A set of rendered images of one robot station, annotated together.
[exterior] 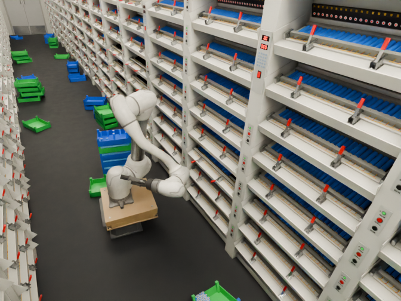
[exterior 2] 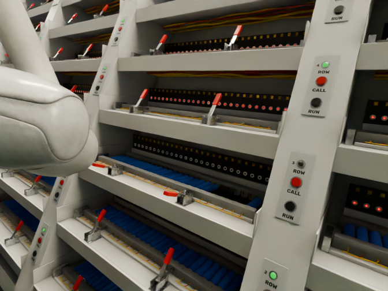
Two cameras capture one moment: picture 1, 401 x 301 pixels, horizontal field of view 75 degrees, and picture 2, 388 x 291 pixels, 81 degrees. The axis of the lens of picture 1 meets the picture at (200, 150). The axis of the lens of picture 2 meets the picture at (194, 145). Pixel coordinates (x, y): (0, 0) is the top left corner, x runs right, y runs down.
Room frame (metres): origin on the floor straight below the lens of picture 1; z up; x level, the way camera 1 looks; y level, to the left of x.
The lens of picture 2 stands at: (0.94, 0.07, 0.62)
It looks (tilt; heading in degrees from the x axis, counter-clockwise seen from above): 7 degrees up; 338
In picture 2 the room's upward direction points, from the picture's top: 17 degrees clockwise
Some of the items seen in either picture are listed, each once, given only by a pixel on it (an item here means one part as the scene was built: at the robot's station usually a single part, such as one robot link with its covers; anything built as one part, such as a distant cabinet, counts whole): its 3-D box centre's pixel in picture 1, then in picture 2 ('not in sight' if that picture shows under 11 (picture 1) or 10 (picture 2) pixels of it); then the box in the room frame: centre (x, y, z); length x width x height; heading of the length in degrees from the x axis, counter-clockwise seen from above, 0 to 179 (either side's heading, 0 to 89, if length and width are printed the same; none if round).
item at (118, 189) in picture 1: (118, 180); not in sight; (1.48, 0.59, 0.46); 0.18 x 0.16 x 0.22; 149
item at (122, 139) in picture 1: (114, 135); not in sight; (2.15, 0.84, 0.44); 0.30 x 0.20 x 0.08; 110
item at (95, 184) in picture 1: (106, 184); not in sight; (1.90, 0.88, 0.04); 0.30 x 0.20 x 0.08; 109
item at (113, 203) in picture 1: (120, 196); not in sight; (1.46, 0.59, 0.32); 0.22 x 0.18 x 0.06; 22
